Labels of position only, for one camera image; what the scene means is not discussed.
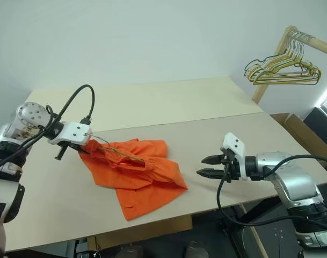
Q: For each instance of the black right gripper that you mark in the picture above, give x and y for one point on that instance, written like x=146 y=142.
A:
x=230 y=169

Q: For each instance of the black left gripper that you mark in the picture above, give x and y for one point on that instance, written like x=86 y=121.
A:
x=64 y=147

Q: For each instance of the orange shorts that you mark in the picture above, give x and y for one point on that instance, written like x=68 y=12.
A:
x=147 y=185

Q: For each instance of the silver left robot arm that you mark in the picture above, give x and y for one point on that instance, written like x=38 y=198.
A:
x=31 y=114

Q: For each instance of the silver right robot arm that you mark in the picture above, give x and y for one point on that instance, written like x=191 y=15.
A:
x=294 y=177

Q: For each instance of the light wooden slat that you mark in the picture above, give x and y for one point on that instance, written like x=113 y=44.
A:
x=255 y=236

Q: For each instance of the grey rounded shape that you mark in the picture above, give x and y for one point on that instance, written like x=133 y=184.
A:
x=196 y=250

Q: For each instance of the brown cardboard box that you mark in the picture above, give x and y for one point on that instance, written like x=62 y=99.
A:
x=311 y=137

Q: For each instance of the bunch of hangers on rack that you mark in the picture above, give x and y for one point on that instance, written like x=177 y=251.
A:
x=286 y=83

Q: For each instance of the dark rounded shape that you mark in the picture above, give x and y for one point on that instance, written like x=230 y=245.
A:
x=131 y=254

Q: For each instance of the black flat panel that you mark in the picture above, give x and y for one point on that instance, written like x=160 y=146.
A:
x=320 y=121

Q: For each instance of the wooden clothes rack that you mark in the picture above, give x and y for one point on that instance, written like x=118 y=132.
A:
x=320 y=43

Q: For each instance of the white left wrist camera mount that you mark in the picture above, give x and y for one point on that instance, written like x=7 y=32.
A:
x=72 y=133

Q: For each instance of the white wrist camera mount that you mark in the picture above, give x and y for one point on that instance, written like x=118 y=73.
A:
x=234 y=143
x=72 y=133

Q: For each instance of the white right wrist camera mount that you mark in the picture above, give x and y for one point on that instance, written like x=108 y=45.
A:
x=234 y=143

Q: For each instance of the black table frame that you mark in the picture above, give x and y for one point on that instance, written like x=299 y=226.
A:
x=257 y=212

